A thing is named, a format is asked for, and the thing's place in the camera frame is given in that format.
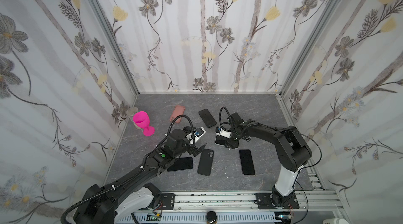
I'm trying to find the black smartphone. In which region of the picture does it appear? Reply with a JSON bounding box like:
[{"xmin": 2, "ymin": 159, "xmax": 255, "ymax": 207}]
[
  {"xmin": 239, "ymin": 149, "xmax": 256, "ymax": 175},
  {"xmin": 167, "ymin": 157, "xmax": 194, "ymax": 172},
  {"xmin": 215, "ymin": 135, "xmax": 227, "ymax": 146}
]

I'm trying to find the black phone case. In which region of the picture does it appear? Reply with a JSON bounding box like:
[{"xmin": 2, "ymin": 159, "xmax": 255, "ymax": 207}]
[
  {"xmin": 197, "ymin": 149, "xmax": 215, "ymax": 176},
  {"xmin": 198, "ymin": 108, "xmax": 217, "ymax": 128}
]

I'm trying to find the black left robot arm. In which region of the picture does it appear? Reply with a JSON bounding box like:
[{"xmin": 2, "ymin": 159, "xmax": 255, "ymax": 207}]
[{"xmin": 60, "ymin": 123, "xmax": 206, "ymax": 224}]

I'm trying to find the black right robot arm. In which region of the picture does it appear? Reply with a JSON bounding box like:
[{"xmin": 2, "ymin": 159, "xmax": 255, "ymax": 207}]
[{"xmin": 218, "ymin": 106, "xmax": 312, "ymax": 209}]

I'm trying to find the salmon pink phone case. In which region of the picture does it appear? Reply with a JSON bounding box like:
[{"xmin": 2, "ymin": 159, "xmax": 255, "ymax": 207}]
[{"xmin": 170, "ymin": 105, "xmax": 185, "ymax": 122}]

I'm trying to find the pink silicone cup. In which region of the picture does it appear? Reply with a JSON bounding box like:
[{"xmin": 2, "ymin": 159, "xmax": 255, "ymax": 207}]
[{"xmin": 132, "ymin": 111, "xmax": 155, "ymax": 136}]

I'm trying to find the black round knob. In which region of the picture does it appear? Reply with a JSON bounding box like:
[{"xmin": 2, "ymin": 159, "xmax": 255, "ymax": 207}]
[{"xmin": 206, "ymin": 211, "xmax": 217, "ymax": 224}]

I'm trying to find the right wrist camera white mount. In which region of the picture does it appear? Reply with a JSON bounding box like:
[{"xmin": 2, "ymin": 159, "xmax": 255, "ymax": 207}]
[{"xmin": 215, "ymin": 126, "xmax": 232, "ymax": 139}]

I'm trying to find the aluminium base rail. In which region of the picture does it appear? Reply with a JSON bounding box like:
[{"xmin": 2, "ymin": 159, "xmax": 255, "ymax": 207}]
[{"xmin": 157, "ymin": 190, "xmax": 345, "ymax": 216}]

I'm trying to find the white slotted cable duct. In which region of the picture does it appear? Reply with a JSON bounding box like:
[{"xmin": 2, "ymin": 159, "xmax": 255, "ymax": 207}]
[{"xmin": 134, "ymin": 212, "xmax": 282, "ymax": 224}]

